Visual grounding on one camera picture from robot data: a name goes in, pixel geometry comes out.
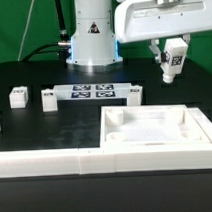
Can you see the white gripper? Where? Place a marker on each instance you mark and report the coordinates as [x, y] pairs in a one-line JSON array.
[[137, 20]]

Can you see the white square tabletop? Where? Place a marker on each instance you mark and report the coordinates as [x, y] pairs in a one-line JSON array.
[[127, 126]]

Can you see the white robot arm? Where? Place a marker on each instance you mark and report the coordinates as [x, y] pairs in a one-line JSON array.
[[101, 25]]

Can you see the white right fence wall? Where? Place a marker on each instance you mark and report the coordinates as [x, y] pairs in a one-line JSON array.
[[203, 121]]

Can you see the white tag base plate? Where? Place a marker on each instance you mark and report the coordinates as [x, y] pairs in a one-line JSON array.
[[91, 92]]

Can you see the white front fence wall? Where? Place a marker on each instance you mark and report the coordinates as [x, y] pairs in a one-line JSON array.
[[67, 162]]

